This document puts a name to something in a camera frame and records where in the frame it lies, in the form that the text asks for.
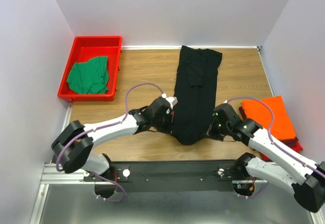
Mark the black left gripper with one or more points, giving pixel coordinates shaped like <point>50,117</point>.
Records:
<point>168,129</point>

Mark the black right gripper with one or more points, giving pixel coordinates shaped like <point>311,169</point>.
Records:
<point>211,132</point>

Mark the black t shirt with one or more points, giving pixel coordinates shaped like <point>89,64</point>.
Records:
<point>195,90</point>

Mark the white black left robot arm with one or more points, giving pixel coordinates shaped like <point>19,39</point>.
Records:
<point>73,147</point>

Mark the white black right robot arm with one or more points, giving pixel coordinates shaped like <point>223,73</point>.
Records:
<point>301,177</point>

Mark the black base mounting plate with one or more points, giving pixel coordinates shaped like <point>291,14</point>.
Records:
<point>169,176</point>

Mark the green crumpled t shirt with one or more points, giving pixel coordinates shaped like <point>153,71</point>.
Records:
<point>90,77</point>

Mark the red plastic bin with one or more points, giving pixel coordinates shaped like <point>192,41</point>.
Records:
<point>85,48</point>

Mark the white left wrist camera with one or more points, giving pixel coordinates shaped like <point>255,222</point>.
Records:
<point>171,100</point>

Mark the aluminium frame rail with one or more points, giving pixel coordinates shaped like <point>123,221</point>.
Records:
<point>50,175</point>

